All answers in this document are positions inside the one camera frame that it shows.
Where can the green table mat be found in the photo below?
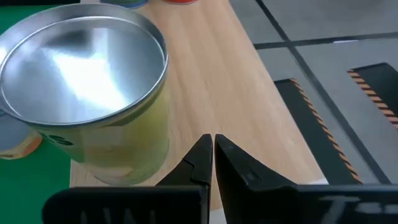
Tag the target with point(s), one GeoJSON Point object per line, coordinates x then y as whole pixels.
{"type": "Point", "coordinates": [25, 193]}

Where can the red orange mixed fruit can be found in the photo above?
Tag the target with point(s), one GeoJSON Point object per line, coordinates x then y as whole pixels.
{"type": "Point", "coordinates": [18, 137]}

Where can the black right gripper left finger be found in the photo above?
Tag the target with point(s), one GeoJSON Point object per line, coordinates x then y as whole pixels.
{"type": "Point", "coordinates": [199, 168]}

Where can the wooden shelf with black legs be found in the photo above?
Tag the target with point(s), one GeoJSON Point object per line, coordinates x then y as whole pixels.
{"type": "Point", "coordinates": [217, 77]}

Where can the blue green peas can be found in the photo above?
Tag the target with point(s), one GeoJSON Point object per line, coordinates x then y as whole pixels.
{"type": "Point", "coordinates": [124, 3]}

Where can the green pears can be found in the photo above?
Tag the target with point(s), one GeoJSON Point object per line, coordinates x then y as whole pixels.
{"type": "Point", "coordinates": [93, 77]}

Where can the black aluminium table frame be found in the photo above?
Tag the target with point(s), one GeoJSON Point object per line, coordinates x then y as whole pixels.
{"type": "Point", "coordinates": [31, 2]}

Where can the black mat with striped edge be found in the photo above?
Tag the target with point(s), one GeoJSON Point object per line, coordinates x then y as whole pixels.
{"type": "Point", "coordinates": [311, 130]}
{"type": "Point", "coordinates": [382, 84]}

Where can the orange labelled tin can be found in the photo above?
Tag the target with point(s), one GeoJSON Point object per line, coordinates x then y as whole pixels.
{"type": "Point", "coordinates": [180, 1]}

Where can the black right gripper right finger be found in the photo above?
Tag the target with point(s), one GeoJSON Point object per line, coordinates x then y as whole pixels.
{"type": "Point", "coordinates": [236, 168]}

